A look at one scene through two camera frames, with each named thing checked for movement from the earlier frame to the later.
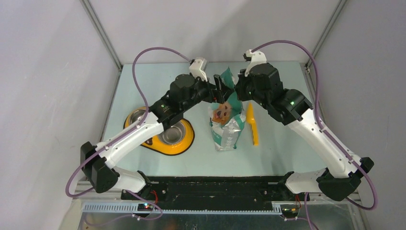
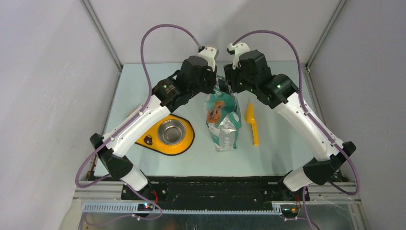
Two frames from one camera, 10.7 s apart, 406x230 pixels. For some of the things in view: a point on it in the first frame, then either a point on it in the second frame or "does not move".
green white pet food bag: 227,120 does not move
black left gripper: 220,94 → 212,81
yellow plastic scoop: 251,119 does not move
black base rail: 214,190 does not move
